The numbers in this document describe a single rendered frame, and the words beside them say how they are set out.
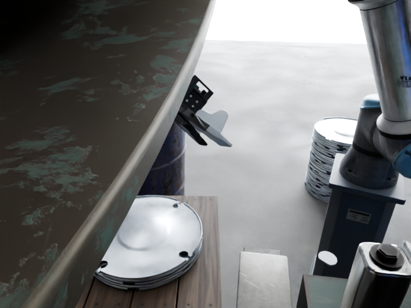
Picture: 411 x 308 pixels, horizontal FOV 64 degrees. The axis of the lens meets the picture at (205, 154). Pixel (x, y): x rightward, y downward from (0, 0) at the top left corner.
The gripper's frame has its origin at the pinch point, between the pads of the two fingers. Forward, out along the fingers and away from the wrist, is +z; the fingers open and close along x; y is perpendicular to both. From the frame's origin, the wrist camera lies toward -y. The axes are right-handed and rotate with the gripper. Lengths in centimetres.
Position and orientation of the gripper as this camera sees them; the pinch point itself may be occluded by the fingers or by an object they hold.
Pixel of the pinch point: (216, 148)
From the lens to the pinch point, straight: 69.2
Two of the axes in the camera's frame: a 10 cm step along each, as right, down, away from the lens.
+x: -3.1, -0.4, 9.5
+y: 6.3, -7.6, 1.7
